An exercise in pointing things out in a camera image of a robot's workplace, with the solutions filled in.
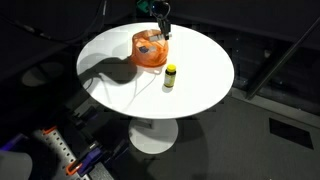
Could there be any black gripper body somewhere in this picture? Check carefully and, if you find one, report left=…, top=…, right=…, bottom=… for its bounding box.
left=150, top=0, right=172, bottom=20

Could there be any orange plastic bag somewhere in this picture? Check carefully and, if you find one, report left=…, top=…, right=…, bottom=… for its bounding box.
left=129, top=29, right=170, bottom=68

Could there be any yellow cap pill bottle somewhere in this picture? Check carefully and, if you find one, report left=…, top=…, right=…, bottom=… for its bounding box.
left=163, top=63, right=177, bottom=89

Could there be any black diagonal pole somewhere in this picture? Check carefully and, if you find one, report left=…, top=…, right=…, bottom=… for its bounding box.
left=245, top=14, right=320, bottom=101

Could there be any dark round stool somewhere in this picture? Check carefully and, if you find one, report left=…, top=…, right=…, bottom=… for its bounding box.
left=20, top=60, right=65, bottom=88

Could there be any orange blue clamp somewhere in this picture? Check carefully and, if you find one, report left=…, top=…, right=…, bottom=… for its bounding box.
left=65, top=141, right=103, bottom=177

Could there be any dark floor vent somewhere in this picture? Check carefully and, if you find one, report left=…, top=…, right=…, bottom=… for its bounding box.
left=268, top=117, right=315, bottom=150

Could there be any grey perforated mounting board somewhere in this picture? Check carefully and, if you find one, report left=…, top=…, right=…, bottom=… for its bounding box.
left=33, top=129, right=91, bottom=180

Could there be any grey rounded object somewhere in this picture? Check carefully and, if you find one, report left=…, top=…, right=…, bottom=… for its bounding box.
left=0, top=149, right=34, bottom=180

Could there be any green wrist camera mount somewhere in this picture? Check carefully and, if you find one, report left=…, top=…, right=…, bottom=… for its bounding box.
left=135, top=0, right=154, bottom=14

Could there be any black cable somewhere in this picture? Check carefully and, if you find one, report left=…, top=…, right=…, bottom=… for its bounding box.
left=6, top=0, right=109, bottom=44

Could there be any white table pedestal base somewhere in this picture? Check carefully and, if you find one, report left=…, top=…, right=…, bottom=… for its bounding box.
left=128, top=117, right=179, bottom=155

